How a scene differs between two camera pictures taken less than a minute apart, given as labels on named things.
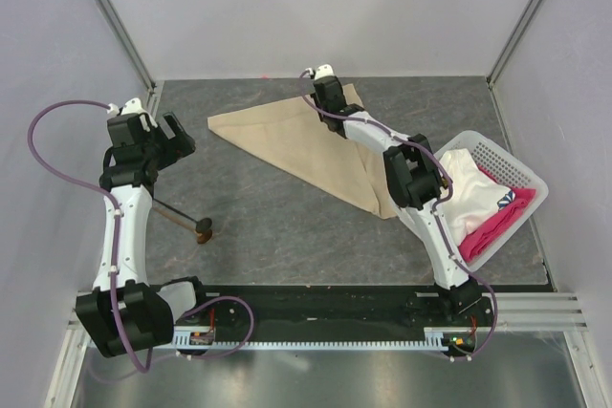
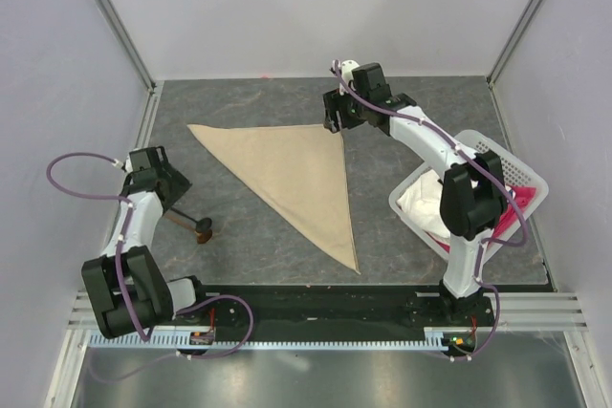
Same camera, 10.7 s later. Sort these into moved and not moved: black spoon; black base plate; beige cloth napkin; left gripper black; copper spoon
Moved: left gripper black; beige cloth napkin
Not moved: copper spoon; black base plate; black spoon
